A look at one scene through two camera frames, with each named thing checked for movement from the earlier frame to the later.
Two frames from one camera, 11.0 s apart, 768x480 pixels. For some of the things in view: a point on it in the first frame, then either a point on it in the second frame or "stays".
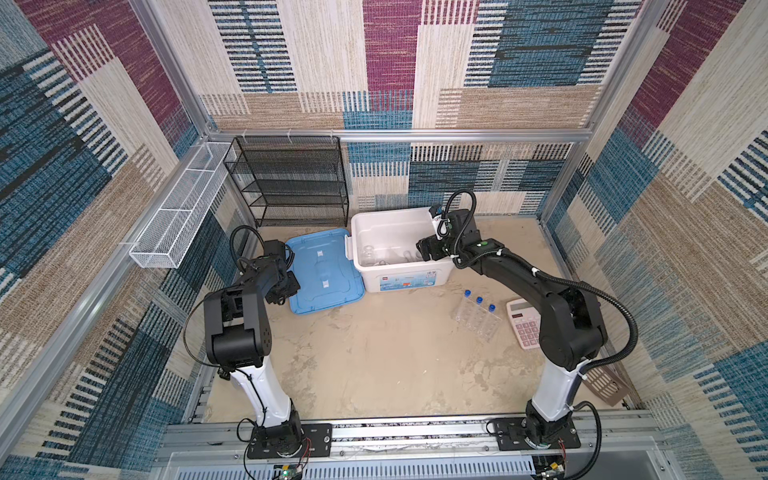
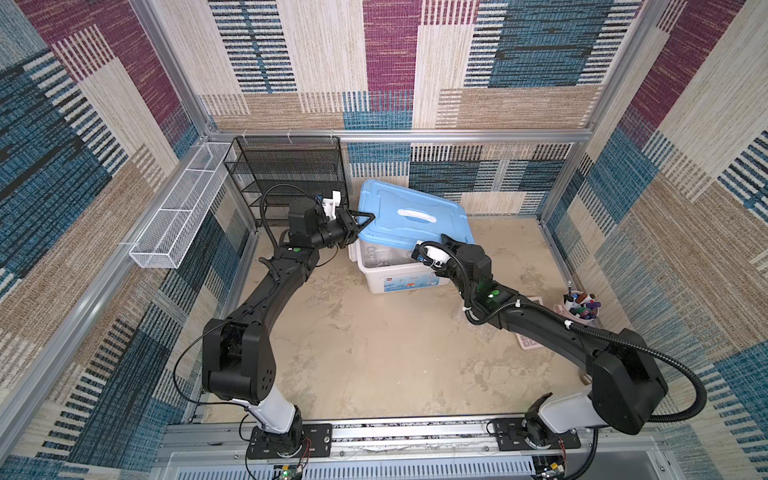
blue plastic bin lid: x=325 y=272 → x=405 y=217
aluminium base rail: x=408 y=451 stays
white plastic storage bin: x=384 y=243 stays
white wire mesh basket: x=165 y=241 stays
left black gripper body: x=286 y=288 → x=334 y=234
